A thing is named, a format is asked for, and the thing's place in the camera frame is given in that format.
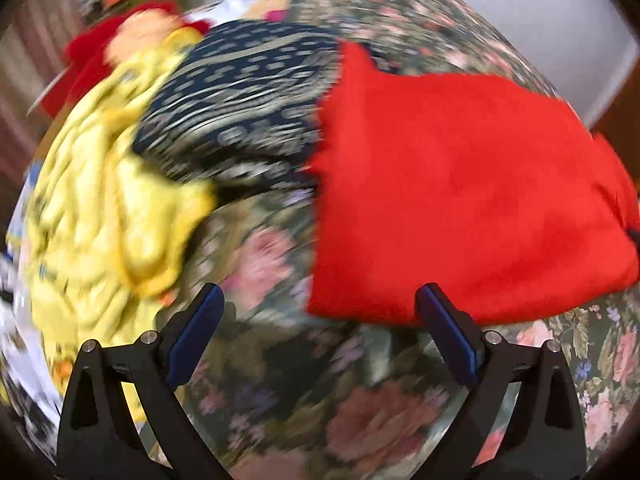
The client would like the red plush cloth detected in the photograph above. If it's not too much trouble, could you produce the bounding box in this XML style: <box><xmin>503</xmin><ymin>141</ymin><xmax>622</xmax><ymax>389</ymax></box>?
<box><xmin>37</xmin><ymin>2</ymin><xmax>211</xmax><ymax>116</ymax></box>

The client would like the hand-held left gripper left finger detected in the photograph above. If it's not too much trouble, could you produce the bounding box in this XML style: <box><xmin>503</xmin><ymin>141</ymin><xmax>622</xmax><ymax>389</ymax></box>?
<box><xmin>55</xmin><ymin>282</ymin><xmax>231</xmax><ymax>480</ymax></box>

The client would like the red zip jacket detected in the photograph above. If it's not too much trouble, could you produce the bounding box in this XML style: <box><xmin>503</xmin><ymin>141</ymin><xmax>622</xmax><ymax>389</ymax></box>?
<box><xmin>302</xmin><ymin>41</ymin><xmax>640</xmax><ymax>326</ymax></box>

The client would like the navy patterned cloth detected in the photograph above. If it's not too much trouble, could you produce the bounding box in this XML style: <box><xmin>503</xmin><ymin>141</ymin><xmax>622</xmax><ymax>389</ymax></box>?
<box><xmin>132</xmin><ymin>20</ymin><xmax>346</xmax><ymax>186</ymax></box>

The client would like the yellow cloth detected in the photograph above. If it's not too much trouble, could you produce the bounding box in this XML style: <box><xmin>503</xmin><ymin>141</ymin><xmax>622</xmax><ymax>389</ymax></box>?
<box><xmin>25</xmin><ymin>25</ymin><xmax>218</xmax><ymax>426</ymax></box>

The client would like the floral bedspread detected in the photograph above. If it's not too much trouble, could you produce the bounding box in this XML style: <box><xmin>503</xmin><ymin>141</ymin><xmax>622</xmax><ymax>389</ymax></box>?
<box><xmin>150</xmin><ymin>0</ymin><xmax>640</xmax><ymax>480</ymax></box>

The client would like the orange plush toy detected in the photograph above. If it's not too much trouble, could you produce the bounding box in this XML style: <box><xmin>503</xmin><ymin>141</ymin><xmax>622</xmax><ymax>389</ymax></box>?
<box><xmin>107</xmin><ymin>10</ymin><xmax>176</xmax><ymax>61</ymax></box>

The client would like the white sheet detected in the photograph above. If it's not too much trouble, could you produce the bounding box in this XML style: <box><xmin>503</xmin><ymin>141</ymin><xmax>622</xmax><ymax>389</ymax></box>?
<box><xmin>185</xmin><ymin>0</ymin><xmax>281</xmax><ymax>26</ymax></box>

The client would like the colourful printed bedsheet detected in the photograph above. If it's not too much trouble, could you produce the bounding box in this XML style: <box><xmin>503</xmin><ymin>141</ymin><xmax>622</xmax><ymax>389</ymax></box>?
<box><xmin>0</xmin><ymin>170</ymin><xmax>66</xmax><ymax>461</ymax></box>

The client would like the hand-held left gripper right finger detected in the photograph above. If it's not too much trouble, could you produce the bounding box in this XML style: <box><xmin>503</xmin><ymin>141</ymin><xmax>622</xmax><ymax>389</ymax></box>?
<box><xmin>415</xmin><ymin>282</ymin><xmax>588</xmax><ymax>480</ymax></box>

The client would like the striped curtain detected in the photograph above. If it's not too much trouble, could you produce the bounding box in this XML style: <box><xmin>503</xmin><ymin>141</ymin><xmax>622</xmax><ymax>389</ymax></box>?
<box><xmin>0</xmin><ymin>0</ymin><xmax>81</xmax><ymax>181</ymax></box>

